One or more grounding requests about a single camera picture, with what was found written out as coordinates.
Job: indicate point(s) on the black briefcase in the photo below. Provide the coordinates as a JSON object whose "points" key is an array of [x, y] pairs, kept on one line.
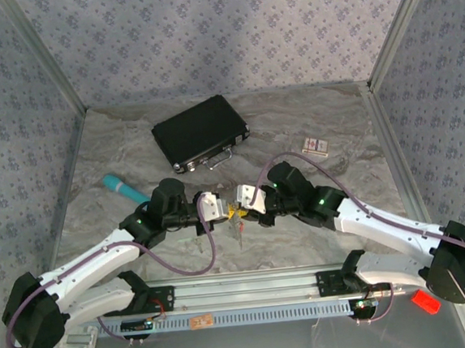
{"points": [[200, 128]]}

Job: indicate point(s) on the red plastic block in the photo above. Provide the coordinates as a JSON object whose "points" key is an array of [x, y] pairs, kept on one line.
{"points": [[427, 305]]}

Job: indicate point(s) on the aluminium frame rail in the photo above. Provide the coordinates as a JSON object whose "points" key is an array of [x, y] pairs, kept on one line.
{"points": [[385, 128], [69, 176]]}

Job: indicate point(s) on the aluminium clamp bracket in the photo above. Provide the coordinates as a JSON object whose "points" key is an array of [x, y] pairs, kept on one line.
{"points": [[82, 342]]}

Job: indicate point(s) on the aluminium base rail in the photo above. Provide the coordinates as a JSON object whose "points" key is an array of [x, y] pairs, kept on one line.
{"points": [[246, 288]]}

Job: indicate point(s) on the aluminium frame post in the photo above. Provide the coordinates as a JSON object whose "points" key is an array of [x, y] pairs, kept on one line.
{"points": [[46, 56], [399, 25]]}

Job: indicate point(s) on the orange label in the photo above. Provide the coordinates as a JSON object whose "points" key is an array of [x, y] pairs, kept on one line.
{"points": [[201, 322]]}

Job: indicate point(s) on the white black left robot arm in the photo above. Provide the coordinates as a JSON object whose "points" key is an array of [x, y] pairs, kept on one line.
{"points": [[105, 297]]}

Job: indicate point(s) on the playing card box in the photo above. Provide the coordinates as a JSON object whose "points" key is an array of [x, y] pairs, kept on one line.
{"points": [[315, 146]]}

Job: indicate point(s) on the small circuit board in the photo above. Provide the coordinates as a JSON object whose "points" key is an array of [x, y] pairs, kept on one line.
{"points": [[136, 326], [364, 305]]}

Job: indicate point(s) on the teal cylinder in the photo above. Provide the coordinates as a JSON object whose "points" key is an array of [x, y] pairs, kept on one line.
{"points": [[124, 188]]}

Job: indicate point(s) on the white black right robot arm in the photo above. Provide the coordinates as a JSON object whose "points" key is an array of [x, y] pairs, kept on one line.
{"points": [[387, 268]]}

